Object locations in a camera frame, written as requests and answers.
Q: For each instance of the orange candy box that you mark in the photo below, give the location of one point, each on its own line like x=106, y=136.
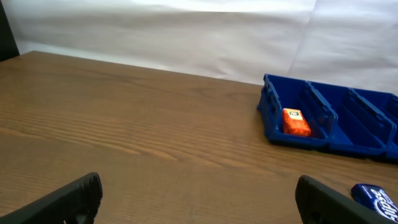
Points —
x=295, y=124

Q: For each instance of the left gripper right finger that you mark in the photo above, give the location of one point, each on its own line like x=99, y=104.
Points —
x=329, y=207

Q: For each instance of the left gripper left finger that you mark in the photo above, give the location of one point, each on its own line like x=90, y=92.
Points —
x=62, y=203

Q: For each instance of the blue tray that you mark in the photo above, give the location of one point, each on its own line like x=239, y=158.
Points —
x=351, y=130

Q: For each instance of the blue candy pack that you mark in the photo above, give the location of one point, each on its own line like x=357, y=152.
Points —
x=377, y=200

